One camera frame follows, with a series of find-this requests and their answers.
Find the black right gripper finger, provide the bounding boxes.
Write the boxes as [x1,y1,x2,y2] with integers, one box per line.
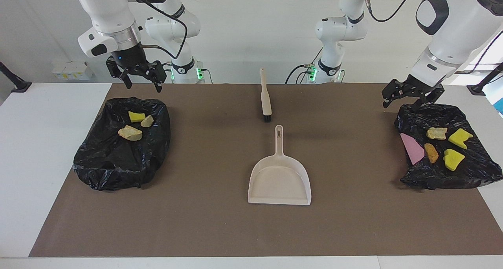
[105,56,133,90]
[141,60,167,93]

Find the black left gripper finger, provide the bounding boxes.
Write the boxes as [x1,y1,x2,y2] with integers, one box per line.
[382,80,405,108]
[413,89,444,106]

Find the brown bread roll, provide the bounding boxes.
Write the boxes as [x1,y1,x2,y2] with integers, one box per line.
[424,143,439,164]

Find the large striped croissant piece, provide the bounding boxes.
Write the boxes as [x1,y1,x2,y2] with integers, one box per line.
[118,124,143,141]

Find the beige hand brush black bristles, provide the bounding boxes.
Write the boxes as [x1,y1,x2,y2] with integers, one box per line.
[260,68,272,123]

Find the beige plastic dustpan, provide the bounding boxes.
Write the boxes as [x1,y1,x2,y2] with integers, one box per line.
[248,124,312,206]

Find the black bag bin with card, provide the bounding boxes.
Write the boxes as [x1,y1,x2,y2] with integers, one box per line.
[395,103,503,190]

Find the black trash bag bin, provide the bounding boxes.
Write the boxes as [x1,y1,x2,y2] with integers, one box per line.
[73,97,172,191]

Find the pink card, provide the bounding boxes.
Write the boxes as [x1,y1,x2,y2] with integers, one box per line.
[400,133,425,165]

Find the black clamp stand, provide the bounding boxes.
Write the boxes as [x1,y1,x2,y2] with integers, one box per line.
[0,62,32,93]
[467,63,503,96]

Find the brown table mat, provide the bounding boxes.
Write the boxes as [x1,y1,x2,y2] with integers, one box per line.
[29,83,503,258]

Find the white wall socket box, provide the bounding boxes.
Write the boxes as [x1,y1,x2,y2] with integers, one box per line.
[51,61,94,81]

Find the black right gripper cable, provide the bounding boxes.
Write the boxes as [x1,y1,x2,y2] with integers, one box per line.
[134,0,188,60]

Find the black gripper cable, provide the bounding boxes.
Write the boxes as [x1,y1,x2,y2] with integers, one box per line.
[134,0,188,60]
[363,0,419,23]

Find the black base cable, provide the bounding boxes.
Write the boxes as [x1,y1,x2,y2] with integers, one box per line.
[286,47,325,84]
[196,68,213,84]

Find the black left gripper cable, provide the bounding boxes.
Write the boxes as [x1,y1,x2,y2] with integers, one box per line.
[363,0,419,23]

